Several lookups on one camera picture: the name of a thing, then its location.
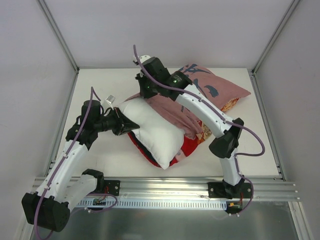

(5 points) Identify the white pillow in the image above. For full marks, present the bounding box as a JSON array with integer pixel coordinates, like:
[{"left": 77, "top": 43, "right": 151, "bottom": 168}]
[{"left": 118, "top": 97, "right": 185, "bottom": 170}]

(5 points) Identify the pink red patterned pillowcase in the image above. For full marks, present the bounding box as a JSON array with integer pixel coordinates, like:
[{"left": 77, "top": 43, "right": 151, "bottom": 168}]
[{"left": 118, "top": 63, "right": 251, "bottom": 170}]

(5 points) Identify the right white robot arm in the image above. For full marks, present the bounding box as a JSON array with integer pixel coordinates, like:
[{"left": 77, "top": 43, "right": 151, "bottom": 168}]
[{"left": 134, "top": 55, "right": 245, "bottom": 199}]

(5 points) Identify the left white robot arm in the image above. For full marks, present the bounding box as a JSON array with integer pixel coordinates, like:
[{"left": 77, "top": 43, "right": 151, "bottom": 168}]
[{"left": 21, "top": 100, "right": 140, "bottom": 232}]

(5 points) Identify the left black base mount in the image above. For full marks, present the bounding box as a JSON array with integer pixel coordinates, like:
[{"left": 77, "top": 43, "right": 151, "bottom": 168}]
[{"left": 88, "top": 180, "right": 121, "bottom": 197}]

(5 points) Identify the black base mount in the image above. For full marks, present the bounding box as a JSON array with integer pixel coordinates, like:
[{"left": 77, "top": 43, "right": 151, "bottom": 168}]
[
  {"left": 207, "top": 181, "right": 253, "bottom": 200},
  {"left": 88, "top": 180, "right": 121, "bottom": 197}
]

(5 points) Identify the white slotted cable duct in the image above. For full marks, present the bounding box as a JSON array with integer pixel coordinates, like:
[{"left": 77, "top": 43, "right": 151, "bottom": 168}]
[{"left": 76, "top": 197, "right": 227, "bottom": 211}]

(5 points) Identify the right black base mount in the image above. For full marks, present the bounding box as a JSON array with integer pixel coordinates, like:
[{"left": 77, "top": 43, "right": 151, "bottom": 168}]
[{"left": 207, "top": 181, "right": 253, "bottom": 200}]

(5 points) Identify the left aluminium frame post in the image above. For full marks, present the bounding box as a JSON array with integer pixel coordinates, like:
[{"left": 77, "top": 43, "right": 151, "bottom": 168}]
[{"left": 36, "top": 0, "right": 80, "bottom": 74}]

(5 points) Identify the aluminium frame post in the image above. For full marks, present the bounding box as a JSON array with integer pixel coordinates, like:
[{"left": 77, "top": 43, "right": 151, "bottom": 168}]
[
  {"left": 36, "top": 0, "right": 80, "bottom": 74},
  {"left": 251, "top": 0, "right": 302, "bottom": 76}
]

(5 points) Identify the right aluminium frame post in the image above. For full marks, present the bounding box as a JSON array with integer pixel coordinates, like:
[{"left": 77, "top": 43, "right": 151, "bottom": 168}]
[{"left": 251, "top": 0, "right": 302, "bottom": 76}]

